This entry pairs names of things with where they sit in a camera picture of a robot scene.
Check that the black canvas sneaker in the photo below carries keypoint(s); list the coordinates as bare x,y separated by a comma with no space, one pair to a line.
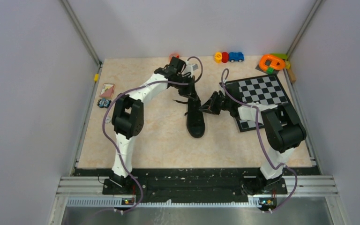
195,121

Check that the green toy block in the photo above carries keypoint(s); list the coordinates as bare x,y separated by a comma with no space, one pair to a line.
280,55

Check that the blue toy car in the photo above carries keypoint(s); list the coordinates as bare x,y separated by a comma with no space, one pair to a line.
235,56

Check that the red toy cylinder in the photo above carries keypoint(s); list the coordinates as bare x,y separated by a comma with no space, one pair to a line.
225,57

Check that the black shoelace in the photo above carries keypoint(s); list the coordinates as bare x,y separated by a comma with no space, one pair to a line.
184,103

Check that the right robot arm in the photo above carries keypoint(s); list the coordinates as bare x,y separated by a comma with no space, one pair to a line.
278,127

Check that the wooden block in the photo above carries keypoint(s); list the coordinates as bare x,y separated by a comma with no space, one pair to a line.
292,76

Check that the small blue toy robot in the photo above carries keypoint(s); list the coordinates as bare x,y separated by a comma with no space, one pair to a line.
104,103

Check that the orange toy brick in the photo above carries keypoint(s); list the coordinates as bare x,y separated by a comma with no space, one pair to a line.
174,55

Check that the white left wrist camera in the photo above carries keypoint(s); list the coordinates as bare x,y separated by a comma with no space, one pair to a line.
190,69

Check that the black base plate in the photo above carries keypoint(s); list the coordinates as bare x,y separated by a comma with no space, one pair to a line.
185,185

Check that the black white checkerboard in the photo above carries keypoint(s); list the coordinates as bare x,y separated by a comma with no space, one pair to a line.
265,90

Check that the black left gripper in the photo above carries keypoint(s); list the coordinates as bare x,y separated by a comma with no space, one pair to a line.
190,90

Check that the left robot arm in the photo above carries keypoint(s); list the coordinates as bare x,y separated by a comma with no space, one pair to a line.
128,113

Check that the pink tangram puzzle box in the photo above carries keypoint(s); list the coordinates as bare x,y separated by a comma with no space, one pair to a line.
107,90

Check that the yellow toy cylinder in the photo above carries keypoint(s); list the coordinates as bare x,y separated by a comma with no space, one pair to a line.
218,57

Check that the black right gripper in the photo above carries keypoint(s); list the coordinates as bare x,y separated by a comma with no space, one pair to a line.
209,106

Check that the orange plastic ring toy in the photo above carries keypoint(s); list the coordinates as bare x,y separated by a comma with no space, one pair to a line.
270,63

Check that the aluminium frame rail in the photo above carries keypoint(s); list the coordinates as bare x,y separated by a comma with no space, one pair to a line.
80,31

